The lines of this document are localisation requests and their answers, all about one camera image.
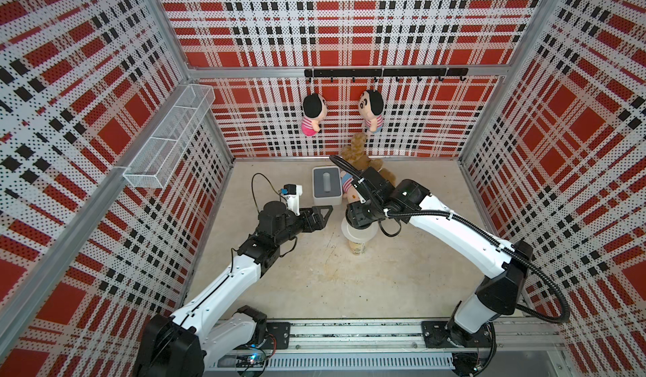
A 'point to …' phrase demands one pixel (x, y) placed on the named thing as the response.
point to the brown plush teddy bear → (355, 155)
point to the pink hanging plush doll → (315, 109)
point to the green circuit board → (251, 360)
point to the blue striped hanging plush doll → (371, 105)
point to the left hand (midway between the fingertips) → (327, 209)
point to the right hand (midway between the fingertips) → (363, 212)
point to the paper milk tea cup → (357, 248)
